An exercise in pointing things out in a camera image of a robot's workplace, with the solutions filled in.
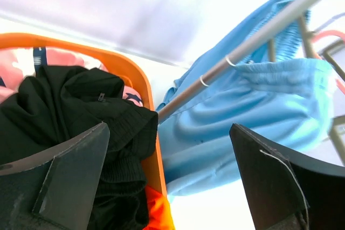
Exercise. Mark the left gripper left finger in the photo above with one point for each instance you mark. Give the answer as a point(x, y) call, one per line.
point(55, 188)

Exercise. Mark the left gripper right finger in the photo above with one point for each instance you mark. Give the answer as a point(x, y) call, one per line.
point(286, 189)

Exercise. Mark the black shorts hanger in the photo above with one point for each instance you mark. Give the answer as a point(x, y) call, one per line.
point(335, 136)

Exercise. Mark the black shorts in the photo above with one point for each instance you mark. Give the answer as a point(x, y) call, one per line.
point(61, 102)

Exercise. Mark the light blue shorts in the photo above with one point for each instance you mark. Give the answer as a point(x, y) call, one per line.
point(289, 101)

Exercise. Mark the orange shorts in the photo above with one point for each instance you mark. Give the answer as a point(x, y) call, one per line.
point(159, 211)

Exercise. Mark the pink patterned shorts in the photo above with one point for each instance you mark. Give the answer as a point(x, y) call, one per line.
point(18, 63)

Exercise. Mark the pink hanger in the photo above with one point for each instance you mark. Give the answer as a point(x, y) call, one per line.
point(328, 52)

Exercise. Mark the orange plastic basket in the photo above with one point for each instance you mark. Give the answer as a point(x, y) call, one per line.
point(136, 89)

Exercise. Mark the white clothes rack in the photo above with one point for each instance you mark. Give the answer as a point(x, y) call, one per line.
point(285, 17)

